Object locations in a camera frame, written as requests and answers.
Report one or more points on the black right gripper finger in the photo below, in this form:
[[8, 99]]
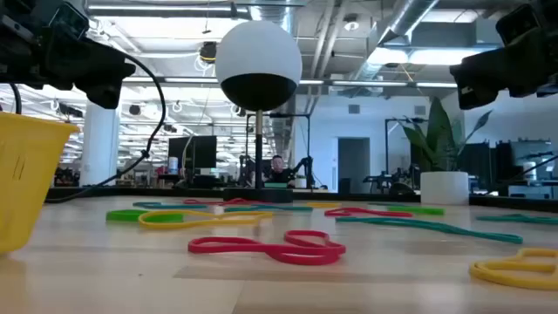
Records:
[[484, 74]]

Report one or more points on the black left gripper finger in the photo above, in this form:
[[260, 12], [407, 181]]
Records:
[[104, 74]]

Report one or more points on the green rubber band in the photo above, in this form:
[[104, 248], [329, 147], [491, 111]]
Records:
[[418, 210], [124, 215]]

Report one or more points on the teal rubber band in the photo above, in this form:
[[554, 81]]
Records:
[[283, 209], [523, 218], [510, 238]]

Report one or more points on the yellow rubber band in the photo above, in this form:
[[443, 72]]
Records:
[[322, 204], [514, 282], [143, 220]]

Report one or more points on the red rubber band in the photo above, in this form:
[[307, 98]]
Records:
[[226, 202], [340, 213], [305, 259]]

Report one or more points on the black background robot arm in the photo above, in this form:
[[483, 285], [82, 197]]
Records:
[[306, 163]]

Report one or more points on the yellow plastic bin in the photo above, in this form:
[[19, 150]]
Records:
[[30, 174]]

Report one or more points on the white room column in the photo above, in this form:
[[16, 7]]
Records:
[[99, 152]]

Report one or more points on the black room partition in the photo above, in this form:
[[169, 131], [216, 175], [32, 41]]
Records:
[[479, 165]]

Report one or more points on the white canister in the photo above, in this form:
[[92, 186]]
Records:
[[529, 171], [172, 165]]

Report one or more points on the snake plant in white pot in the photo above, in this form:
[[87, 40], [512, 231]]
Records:
[[444, 187]]

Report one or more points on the black monitor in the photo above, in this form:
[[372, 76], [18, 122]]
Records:
[[200, 152]]

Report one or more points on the white globe table lamp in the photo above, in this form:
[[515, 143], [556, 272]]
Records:
[[257, 48]]

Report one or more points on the grey door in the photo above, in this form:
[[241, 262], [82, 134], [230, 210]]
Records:
[[354, 165]]

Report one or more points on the person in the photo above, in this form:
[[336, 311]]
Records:
[[277, 163]]

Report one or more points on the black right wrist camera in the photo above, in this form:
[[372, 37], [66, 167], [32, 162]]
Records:
[[519, 24]]

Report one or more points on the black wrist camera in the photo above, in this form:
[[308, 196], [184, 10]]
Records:
[[519, 24], [70, 19]]

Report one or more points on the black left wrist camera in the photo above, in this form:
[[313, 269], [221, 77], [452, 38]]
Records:
[[70, 19]]

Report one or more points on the silver ceiling duct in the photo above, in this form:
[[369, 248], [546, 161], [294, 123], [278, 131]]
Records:
[[405, 17]]

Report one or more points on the black aluminium table frame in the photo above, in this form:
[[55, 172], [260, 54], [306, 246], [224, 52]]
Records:
[[370, 197]]

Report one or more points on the black metal frame stand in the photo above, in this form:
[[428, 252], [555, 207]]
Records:
[[287, 115]]

